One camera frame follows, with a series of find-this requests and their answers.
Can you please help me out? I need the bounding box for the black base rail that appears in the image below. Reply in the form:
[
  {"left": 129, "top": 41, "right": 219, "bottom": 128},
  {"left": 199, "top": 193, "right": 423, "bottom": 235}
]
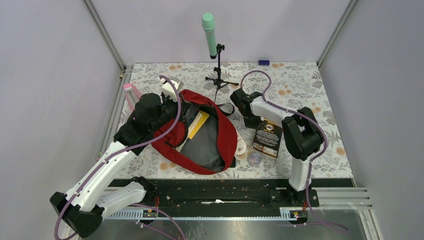
[{"left": 105, "top": 177, "right": 321, "bottom": 219}]

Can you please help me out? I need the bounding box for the white oval card package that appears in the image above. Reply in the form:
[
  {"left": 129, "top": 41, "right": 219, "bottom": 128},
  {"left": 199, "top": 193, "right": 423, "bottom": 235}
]
[{"left": 235, "top": 131, "right": 247, "bottom": 156}]

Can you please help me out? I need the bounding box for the black microphone tripod stand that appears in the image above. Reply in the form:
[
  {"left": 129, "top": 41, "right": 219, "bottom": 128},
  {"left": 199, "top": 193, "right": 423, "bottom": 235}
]
[{"left": 205, "top": 43, "right": 240, "bottom": 102}]

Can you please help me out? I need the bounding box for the mint green microphone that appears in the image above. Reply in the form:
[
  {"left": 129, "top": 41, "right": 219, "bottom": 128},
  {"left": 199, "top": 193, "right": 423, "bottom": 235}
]
[{"left": 202, "top": 12, "right": 218, "bottom": 59}]

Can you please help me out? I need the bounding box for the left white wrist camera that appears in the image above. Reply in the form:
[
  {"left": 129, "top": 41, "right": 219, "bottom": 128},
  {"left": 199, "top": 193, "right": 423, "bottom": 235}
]
[{"left": 159, "top": 76, "right": 184, "bottom": 102}]

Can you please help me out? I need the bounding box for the black book under yellow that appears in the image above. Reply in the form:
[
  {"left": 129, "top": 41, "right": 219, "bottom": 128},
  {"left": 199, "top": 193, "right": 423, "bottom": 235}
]
[{"left": 251, "top": 119, "right": 283, "bottom": 158}]

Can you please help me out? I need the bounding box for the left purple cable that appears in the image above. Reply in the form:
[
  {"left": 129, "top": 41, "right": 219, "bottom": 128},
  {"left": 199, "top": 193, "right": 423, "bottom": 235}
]
[{"left": 53, "top": 74, "right": 183, "bottom": 240}]

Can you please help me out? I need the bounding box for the clear round plastic container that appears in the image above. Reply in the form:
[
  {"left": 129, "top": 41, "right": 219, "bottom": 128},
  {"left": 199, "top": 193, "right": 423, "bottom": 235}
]
[{"left": 247, "top": 151, "right": 263, "bottom": 167}]

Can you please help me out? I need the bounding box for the pink metronome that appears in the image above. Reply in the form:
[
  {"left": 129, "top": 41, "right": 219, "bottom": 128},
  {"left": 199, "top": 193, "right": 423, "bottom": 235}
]
[{"left": 123, "top": 83, "right": 142, "bottom": 111}]

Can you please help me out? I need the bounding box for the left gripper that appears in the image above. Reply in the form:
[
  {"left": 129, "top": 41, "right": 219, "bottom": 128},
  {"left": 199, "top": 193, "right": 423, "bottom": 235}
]
[{"left": 150, "top": 92, "right": 192, "bottom": 132}]

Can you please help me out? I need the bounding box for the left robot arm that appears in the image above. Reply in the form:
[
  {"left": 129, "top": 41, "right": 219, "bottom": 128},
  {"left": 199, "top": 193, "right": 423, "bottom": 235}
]
[{"left": 49, "top": 93, "right": 192, "bottom": 238}]

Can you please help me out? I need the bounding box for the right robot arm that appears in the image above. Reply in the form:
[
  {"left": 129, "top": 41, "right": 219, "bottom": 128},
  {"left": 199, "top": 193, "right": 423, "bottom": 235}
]
[{"left": 230, "top": 88, "right": 325, "bottom": 207}]

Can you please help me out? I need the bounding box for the small blue block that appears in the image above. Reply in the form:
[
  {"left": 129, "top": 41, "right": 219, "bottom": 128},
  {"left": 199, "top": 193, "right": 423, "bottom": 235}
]
[{"left": 258, "top": 60, "right": 270, "bottom": 66}]

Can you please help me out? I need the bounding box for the red backpack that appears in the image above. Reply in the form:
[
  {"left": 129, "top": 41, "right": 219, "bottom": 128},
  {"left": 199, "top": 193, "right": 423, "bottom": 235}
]
[{"left": 151, "top": 89, "right": 238, "bottom": 175}]

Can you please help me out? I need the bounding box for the dark blue book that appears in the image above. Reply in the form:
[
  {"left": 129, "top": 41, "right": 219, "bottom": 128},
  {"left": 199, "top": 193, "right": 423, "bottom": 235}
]
[{"left": 175, "top": 105, "right": 200, "bottom": 152}]

